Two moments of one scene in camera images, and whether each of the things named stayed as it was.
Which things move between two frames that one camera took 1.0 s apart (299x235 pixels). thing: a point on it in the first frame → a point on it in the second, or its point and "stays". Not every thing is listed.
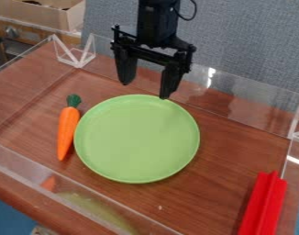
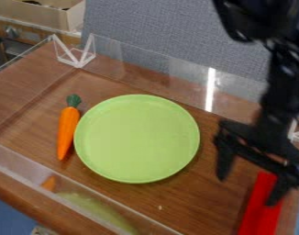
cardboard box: [58, 14] stays
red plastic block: [264, 210] stays
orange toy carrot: [68, 124] stays
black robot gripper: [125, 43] → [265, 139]
